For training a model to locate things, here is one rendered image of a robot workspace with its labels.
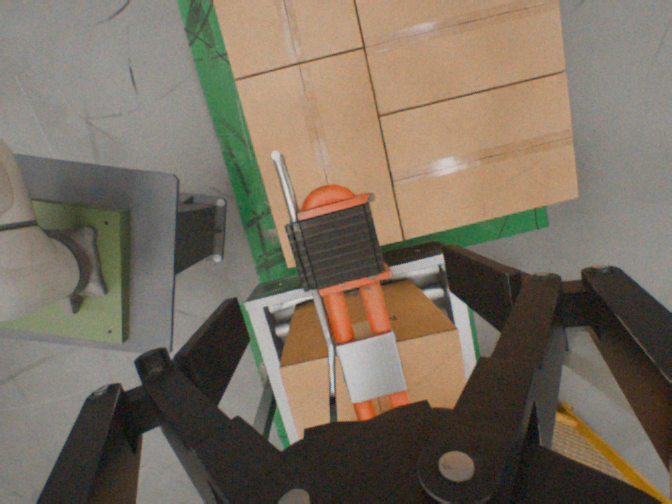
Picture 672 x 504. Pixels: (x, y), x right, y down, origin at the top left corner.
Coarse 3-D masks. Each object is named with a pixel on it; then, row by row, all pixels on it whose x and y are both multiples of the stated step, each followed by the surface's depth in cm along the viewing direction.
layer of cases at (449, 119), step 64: (256, 0) 92; (320, 0) 92; (384, 0) 93; (448, 0) 93; (512, 0) 94; (256, 64) 95; (320, 64) 96; (384, 64) 96; (448, 64) 97; (512, 64) 97; (256, 128) 98; (320, 128) 99; (384, 128) 100; (448, 128) 100; (512, 128) 101; (384, 192) 103; (448, 192) 104; (512, 192) 105; (576, 192) 105
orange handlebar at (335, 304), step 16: (320, 192) 31; (336, 192) 31; (352, 192) 32; (304, 208) 31; (368, 288) 33; (336, 304) 33; (368, 304) 33; (384, 304) 34; (336, 320) 33; (368, 320) 34; (384, 320) 33; (336, 336) 34; (352, 336) 34; (368, 400) 35; (400, 400) 35; (368, 416) 35
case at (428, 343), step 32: (384, 288) 104; (416, 288) 98; (352, 320) 85; (416, 320) 77; (448, 320) 74; (288, 352) 76; (320, 352) 72; (416, 352) 70; (448, 352) 70; (288, 384) 70; (320, 384) 71; (416, 384) 72; (448, 384) 72; (320, 416) 72; (352, 416) 73
